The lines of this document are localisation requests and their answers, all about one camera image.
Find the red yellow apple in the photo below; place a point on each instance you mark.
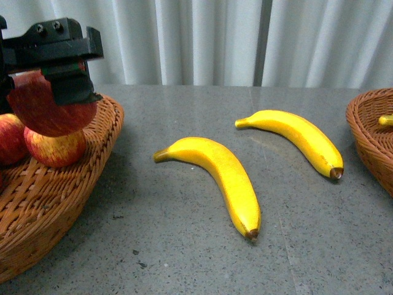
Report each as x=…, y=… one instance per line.
x=56, y=152
x=33, y=103

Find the brown wicker basket right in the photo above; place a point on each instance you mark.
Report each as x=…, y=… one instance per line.
x=373, y=141

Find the red apple far left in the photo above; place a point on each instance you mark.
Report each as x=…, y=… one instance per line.
x=13, y=146

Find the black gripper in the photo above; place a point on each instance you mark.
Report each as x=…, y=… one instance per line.
x=59, y=48

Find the pale grey curtain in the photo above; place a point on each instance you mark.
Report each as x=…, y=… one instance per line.
x=331, y=44

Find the brown wicker basket left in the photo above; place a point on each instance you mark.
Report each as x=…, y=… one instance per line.
x=40, y=204

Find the yellow banana in basket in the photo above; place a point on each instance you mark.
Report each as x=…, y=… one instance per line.
x=386, y=120

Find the yellow banana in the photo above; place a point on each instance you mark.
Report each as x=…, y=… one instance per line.
x=386, y=120
x=321, y=153
x=229, y=174

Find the brown wicker basket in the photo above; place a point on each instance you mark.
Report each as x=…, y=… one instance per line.
x=40, y=204
x=373, y=141

